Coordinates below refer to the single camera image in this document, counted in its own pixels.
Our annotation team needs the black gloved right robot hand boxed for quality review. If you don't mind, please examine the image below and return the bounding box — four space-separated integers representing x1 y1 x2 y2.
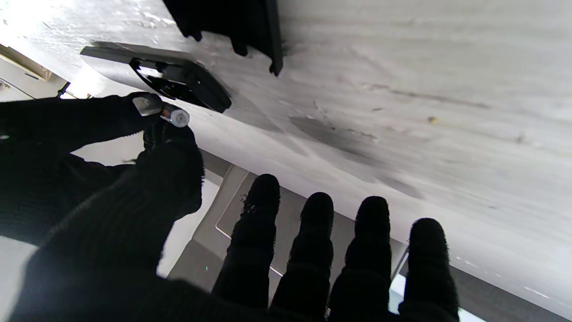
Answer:
0 92 164 246

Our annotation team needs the black remote control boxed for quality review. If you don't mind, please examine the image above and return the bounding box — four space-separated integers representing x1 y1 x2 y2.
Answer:
80 42 233 114

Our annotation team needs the silver AAA battery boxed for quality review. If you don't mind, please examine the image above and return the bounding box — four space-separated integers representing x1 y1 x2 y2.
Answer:
133 95 190 128

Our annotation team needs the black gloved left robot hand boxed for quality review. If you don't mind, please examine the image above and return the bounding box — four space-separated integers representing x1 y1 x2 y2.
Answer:
9 119 461 322

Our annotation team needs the grey office chair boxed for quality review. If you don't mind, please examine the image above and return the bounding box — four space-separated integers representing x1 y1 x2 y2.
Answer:
168 163 409 314

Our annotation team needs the black battery cover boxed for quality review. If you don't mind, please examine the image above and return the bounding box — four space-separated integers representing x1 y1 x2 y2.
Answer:
162 0 285 76

